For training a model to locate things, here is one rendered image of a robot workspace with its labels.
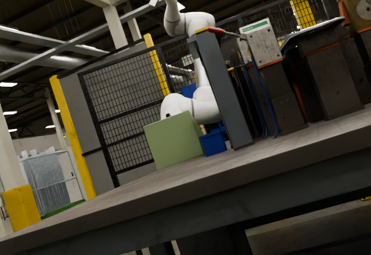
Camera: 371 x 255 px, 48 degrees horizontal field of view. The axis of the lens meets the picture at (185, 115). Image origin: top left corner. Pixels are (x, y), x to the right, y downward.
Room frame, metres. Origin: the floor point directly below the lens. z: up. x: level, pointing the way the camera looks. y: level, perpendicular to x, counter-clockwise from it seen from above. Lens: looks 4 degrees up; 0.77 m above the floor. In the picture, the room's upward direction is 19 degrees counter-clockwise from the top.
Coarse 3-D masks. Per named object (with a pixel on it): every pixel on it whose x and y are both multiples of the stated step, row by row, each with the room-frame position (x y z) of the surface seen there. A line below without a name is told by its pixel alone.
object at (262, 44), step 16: (256, 32) 1.39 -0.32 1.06; (272, 32) 1.38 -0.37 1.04; (256, 48) 1.39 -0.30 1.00; (272, 48) 1.38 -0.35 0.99; (256, 64) 1.39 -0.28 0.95; (272, 64) 1.39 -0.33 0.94; (272, 80) 1.39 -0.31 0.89; (272, 96) 1.39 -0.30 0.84; (288, 96) 1.39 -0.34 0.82; (272, 112) 1.41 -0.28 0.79; (288, 112) 1.39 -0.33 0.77; (288, 128) 1.39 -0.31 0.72; (304, 128) 1.38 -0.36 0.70
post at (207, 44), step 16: (208, 32) 1.49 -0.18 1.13; (208, 48) 1.50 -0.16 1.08; (208, 64) 1.50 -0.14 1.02; (224, 64) 1.49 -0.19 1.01; (224, 80) 1.49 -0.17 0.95; (224, 96) 1.50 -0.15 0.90; (224, 112) 1.50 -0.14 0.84; (240, 112) 1.49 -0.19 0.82; (240, 128) 1.49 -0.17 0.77; (240, 144) 1.50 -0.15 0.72
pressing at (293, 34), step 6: (336, 18) 1.29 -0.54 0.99; (342, 18) 1.29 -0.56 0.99; (318, 24) 1.29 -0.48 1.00; (324, 24) 1.29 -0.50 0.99; (330, 24) 1.39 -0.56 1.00; (336, 24) 1.40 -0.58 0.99; (300, 30) 1.31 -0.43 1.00; (306, 30) 1.29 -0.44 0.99; (312, 30) 1.38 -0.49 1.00; (288, 36) 1.33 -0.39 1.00; (294, 36) 1.38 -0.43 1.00; (288, 42) 1.47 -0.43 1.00; (294, 42) 1.51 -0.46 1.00; (282, 48) 1.47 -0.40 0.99; (288, 48) 1.60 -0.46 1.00; (282, 54) 1.71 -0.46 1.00
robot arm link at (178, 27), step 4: (184, 16) 2.60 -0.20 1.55; (164, 20) 2.60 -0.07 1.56; (180, 20) 2.59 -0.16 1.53; (184, 20) 2.60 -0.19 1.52; (164, 24) 2.63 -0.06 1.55; (168, 24) 2.58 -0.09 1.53; (172, 24) 2.57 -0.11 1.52; (176, 24) 2.58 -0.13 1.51; (180, 24) 2.59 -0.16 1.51; (184, 24) 2.60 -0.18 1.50; (168, 28) 2.61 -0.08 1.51; (172, 28) 2.61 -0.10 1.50; (176, 28) 2.61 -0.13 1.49; (180, 28) 2.61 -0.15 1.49; (184, 28) 2.61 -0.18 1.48; (168, 32) 2.66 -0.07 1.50; (172, 32) 2.65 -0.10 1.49; (176, 32) 2.64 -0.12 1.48; (180, 32) 2.64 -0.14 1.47; (184, 32) 2.64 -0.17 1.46
